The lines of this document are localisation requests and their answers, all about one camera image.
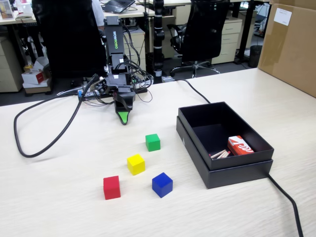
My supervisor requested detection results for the open white cardboard box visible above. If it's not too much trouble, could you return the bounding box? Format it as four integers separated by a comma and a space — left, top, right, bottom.
23, 56, 50, 72

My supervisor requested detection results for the black waste bin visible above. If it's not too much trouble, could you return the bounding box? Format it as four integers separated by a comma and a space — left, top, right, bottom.
248, 45, 263, 68

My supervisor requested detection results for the yellow cube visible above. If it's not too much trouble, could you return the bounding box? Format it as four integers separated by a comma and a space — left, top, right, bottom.
126, 154, 146, 176

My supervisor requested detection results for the thick black table cable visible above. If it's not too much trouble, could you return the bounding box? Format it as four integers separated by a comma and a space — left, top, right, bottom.
170, 79, 304, 237

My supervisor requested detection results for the black mesh office chair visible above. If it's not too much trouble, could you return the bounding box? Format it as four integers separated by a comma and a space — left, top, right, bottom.
166, 0, 232, 79

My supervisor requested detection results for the black laptop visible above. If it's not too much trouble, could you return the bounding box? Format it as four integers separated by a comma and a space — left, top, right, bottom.
102, 0, 136, 13

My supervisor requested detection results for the person in white shirt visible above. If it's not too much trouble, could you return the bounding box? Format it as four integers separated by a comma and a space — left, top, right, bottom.
91, 0, 108, 27

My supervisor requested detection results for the black box lid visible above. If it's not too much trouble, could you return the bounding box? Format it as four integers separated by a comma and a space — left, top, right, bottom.
176, 116, 274, 190

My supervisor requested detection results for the green cube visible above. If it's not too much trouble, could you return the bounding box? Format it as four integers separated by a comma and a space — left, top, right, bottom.
145, 133, 161, 152

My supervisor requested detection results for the blue cube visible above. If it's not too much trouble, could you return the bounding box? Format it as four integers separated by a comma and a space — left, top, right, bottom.
152, 172, 173, 198

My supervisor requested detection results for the white red cardboard box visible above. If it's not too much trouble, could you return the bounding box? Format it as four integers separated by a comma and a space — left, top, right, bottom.
21, 69, 51, 88

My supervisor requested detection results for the black open box tray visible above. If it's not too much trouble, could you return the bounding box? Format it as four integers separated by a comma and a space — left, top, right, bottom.
178, 101, 275, 171

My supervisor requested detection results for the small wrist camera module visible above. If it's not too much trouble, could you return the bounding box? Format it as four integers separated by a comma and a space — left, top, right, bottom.
90, 76, 108, 94

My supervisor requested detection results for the red cube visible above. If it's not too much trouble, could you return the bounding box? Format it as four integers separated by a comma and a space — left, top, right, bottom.
103, 175, 121, 200

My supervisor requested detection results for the white shipping label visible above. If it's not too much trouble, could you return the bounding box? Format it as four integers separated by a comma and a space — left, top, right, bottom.
273, 7, 293, 25

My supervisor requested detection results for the clear desk photo stand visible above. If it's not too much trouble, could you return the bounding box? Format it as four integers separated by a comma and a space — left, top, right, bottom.
0, 0, 14, 20

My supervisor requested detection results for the beige desk with black legs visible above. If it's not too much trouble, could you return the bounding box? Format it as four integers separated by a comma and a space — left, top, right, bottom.
137, 0, 271, 65

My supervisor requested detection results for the black solid-back office chair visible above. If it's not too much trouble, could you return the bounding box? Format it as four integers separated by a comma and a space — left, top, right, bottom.
31, 0, 108, 79

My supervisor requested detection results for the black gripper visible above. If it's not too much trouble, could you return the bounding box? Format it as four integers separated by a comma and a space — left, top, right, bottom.
106, 73, 136, 126

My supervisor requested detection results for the thick black camera cable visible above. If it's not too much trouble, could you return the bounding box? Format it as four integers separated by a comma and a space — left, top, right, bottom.
13, 74, 99, 158

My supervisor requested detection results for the thin black wire bundle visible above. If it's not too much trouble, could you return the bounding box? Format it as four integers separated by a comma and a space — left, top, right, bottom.
116, 23, 155, 103

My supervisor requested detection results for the orange white matchbox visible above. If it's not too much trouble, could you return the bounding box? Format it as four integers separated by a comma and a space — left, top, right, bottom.
227, 135, 254, 156

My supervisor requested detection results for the beige office desk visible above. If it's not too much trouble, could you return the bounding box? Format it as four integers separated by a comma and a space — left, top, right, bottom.
0, 11, 38, 25
103, 3, 156, 19

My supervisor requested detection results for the large cardboard box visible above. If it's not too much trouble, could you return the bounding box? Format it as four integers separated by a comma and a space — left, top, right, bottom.
256, 0, 316, 98

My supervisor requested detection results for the black segmented stand pole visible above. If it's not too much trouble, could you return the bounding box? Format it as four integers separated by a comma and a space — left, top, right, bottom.
152, 0, 165, 83

